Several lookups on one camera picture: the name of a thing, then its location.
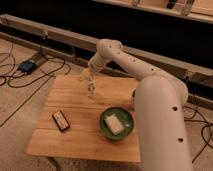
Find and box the beige sponge block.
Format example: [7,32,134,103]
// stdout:
[104,114,124,135]

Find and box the long wooden floor beam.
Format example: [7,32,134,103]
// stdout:
[0,14,213,110]

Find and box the black cable on left floor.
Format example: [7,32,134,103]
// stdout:
[0,39,72,129]

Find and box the small black red box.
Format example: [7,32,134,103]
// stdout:
[52,111,70,132]

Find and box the wooden folding table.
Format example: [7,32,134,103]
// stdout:
[27,75,140,163]

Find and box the black cable on right floor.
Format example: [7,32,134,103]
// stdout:
[182,104,213,164]

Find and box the green bowl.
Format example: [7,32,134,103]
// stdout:
[99,107,134,141]

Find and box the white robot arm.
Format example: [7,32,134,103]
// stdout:
[82,39,193,171]

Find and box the black power adapter box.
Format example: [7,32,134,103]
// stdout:
[18,60,36,74]

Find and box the black cable on floor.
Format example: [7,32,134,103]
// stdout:
[0,39,72,129]
[182,104,213,164]

